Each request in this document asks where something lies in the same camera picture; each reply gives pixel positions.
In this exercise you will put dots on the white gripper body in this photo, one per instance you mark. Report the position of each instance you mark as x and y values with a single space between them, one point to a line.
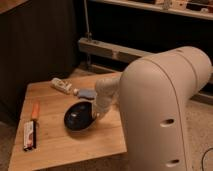
101 106

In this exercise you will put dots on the black ceramic bowl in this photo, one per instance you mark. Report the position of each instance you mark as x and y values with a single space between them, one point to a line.
79 116

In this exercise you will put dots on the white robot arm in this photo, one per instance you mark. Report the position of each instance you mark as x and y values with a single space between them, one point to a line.
153 92

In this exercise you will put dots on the blue grey sponge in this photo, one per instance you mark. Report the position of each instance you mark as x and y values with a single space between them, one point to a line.
86 93

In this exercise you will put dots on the white bottle lying down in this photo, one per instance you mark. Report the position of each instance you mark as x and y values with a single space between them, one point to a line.
61 85

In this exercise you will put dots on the wooden low table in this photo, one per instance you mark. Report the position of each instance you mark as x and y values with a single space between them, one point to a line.
56 145

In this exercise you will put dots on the metal vertical pole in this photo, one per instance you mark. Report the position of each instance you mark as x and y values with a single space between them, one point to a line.
88 33

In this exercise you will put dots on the orange handled knife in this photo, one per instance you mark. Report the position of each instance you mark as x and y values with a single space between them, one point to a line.
34 118

